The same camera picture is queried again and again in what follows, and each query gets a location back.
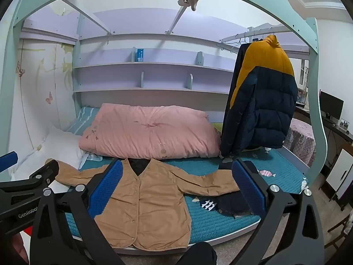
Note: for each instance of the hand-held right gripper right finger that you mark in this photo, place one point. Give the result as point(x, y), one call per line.
point(248, 190)

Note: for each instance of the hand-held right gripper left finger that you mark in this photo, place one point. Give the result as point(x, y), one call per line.
point(106, 189)

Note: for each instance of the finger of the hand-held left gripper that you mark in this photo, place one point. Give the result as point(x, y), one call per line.
point(41, 175)
point(8, 162)

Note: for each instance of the tan button-up jacket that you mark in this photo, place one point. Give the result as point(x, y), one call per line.
point(154, 198)

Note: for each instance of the metal clothes rack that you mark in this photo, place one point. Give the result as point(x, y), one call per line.
point(248, 33)

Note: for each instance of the red object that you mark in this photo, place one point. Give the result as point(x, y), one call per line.
point(26, 230)

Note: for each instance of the dark navy cloth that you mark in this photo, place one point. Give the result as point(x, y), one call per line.
point(231, 203)

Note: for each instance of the teal quilted bed cover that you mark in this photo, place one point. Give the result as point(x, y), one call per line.
point(209, 226)

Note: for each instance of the blue striped bed sheet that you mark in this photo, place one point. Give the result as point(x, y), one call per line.
point(81, 120)

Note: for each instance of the pink quilt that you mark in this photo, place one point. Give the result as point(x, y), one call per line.
point(149, 132)

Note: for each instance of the pink patterned bedspread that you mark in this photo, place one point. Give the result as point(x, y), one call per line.
point(299, 140)

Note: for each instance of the white butterfly wardrobe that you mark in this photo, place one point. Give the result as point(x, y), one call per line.
point(41, 88)

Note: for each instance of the navy and yellow puffer jacket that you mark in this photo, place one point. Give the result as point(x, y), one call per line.
point(264, 110)

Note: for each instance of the person's dark trousers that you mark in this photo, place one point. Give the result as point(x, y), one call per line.
point(197, 255)

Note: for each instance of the white cabinet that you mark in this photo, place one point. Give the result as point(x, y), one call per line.
point(342, 171)

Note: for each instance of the wooden chair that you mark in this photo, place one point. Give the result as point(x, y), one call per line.
point(340, 229)

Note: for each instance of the dark wooden desk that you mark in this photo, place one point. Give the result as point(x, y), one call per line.
point(339, 131)

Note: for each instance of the black computer monitor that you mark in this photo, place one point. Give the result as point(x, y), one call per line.
point(331, 103)

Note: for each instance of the small blue box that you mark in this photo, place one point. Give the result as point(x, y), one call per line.
point(140, 55)

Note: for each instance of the small photo frame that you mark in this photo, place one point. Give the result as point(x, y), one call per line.
point(344, 123)

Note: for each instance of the mint green bunk bed frame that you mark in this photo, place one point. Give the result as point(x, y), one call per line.
point(314, 88)

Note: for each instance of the lavender wall shelf unit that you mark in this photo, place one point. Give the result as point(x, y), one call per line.
point(165, 69)

